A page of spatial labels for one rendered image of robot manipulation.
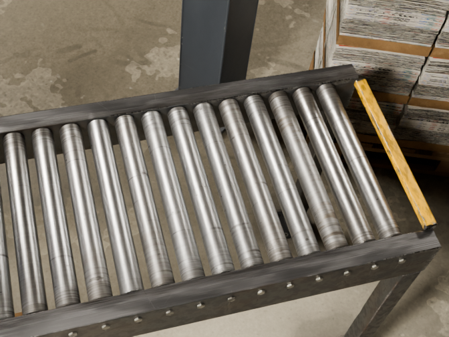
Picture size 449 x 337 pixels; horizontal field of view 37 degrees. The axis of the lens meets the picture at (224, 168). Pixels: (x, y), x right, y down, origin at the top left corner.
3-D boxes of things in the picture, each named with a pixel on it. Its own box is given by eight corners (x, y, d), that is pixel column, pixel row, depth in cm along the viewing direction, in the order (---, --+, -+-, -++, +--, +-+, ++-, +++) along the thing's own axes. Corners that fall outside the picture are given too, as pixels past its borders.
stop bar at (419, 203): (365, 82, 173) (367, 77, 172) (436, 228, 151) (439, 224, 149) (353, 84, 173) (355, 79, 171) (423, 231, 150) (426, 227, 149)
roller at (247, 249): (195, 114, 170) (214, 106, 170) (247, 282, 146) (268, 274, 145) (188, 103, 166) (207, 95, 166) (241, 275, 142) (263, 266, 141)
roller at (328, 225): (262, 97, 172) (276, 101, 175) (325, 260, 148) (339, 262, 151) (275, 84, 169) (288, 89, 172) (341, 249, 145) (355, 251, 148)
